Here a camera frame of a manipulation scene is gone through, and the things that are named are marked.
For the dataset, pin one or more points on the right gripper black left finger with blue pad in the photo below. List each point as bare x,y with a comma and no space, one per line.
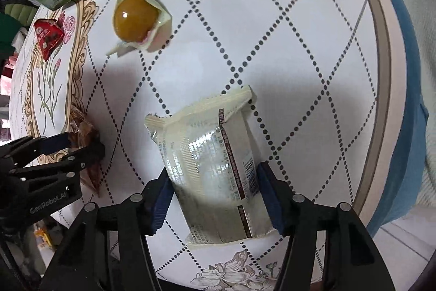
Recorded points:
106,248

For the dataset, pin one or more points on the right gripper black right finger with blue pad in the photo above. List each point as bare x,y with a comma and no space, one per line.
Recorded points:
352,260

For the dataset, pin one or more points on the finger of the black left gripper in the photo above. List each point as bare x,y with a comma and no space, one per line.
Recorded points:
19,153

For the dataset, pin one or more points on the small red snack packet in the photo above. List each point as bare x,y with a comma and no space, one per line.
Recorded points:
49,34

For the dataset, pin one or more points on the white bread snack packet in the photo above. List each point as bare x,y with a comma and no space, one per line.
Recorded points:
207,154

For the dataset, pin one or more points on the yellow jelly cup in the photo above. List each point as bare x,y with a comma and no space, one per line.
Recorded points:
144,25

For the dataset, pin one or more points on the blue bed blanket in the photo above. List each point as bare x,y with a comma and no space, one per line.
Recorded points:
408,158

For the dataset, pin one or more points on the pile of clothes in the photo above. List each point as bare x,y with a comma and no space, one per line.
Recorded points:
16,17

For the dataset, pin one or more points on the white patterned tablecloth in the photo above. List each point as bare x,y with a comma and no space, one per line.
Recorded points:
207,90

